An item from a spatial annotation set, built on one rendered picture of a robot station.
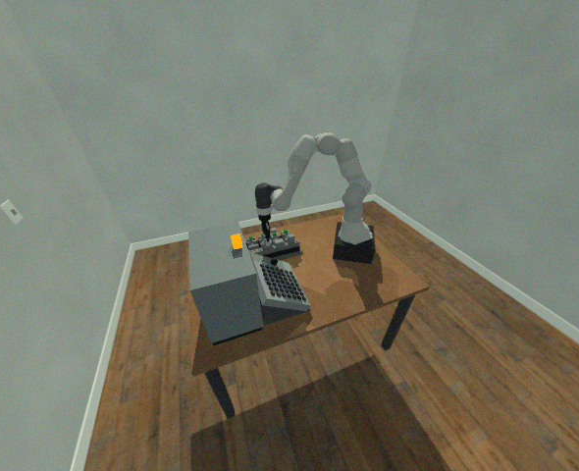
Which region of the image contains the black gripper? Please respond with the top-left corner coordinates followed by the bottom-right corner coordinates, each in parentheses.
top-left (258, 213), bottom-right (271, 246)

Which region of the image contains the grey control cabinet with keypad desk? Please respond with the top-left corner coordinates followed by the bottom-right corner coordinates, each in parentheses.
top-left (188, 223), bottom-right (311, 345)

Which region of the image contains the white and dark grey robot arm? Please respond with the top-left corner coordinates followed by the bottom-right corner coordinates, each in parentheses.
top-left (255, 131), bottom-right (373, 245)

